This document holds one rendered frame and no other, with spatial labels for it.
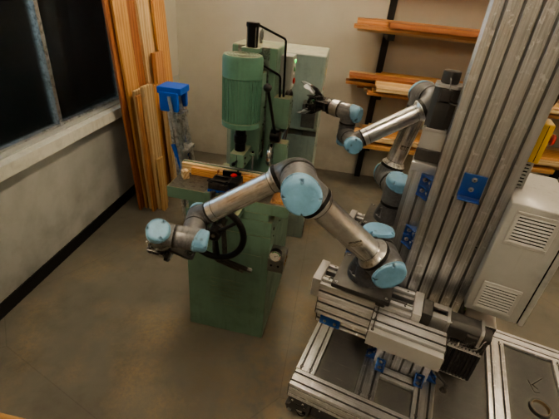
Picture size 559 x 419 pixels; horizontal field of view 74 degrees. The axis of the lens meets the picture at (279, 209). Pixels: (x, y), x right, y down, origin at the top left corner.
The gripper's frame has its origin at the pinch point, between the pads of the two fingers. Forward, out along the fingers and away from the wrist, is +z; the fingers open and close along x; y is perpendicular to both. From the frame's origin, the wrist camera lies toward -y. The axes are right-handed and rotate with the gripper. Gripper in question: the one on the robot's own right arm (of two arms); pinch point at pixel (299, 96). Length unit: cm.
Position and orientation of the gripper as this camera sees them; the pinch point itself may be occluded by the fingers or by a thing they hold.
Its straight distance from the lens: 196.5
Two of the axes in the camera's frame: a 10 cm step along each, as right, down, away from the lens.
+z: -7.7, -3.8, 5.0
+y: -6.2, 3.0, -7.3
